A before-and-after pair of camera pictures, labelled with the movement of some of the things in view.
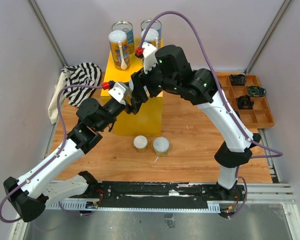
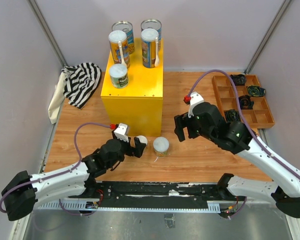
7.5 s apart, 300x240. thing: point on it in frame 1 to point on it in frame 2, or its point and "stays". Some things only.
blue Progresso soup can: [156, 25] stays
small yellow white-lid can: [140, 143] stays
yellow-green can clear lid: [161, 145] stays
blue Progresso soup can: [127, 27] stays
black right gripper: [138, 91] to [181, 121]
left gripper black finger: [134, 107] to [139, 148]
